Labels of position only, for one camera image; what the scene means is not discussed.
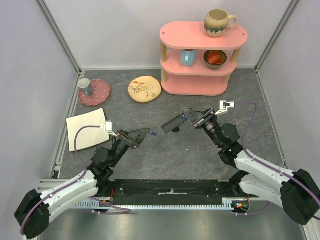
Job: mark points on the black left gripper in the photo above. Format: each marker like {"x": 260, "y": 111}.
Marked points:
{"x": 138, "y": 135}

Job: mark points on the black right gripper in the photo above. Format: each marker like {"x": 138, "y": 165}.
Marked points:
{"x": 204, "y": 119}

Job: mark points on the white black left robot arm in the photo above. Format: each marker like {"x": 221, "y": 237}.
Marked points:
{"x": 38, "y": 209}

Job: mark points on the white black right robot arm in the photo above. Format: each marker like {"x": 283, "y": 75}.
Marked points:
{"x": 295, "y": 192}

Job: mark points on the cream bird plate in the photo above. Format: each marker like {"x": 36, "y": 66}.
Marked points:
{"x": 144, "y": 89}

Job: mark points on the white square plate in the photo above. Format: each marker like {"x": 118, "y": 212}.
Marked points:
{"x": 88, "y": 137}

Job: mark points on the pink three-tier shelf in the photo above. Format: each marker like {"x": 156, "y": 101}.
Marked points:
{"x": 198, "y": 79}

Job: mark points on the light blue mug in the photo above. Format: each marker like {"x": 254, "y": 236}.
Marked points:
{"x": 187, "y": 57}

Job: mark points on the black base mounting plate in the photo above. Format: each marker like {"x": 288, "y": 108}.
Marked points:
{"x": 138, "y": 191}

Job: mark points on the pink dotted plate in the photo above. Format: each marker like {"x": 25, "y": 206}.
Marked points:
{"x": 101, "y": 91}

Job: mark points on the dark patterned bowl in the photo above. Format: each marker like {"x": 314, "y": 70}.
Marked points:
{"x": 221, "y": 53}

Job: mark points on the orange cup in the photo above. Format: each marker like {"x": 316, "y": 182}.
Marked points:
{"x": 214, "y": 58}

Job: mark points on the grey blue cup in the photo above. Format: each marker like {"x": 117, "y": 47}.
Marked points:
{"x": 85, "y": 86}

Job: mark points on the beige ceramic mug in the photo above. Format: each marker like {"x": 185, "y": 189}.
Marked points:
{"x": 217, "y": 21}

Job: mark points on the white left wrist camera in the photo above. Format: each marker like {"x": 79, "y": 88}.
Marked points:
{"x": 108, "y": 128}

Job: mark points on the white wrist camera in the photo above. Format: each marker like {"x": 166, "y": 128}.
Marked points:
{"x": 108, "y": 128}
{"x": 224, "y": 107}

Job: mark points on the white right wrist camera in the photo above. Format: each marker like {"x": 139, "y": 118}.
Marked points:
{"x": 224, "y": 107}

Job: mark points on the white slotted cable duct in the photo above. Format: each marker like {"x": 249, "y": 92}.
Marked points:
{"x": 224, "y": 205}

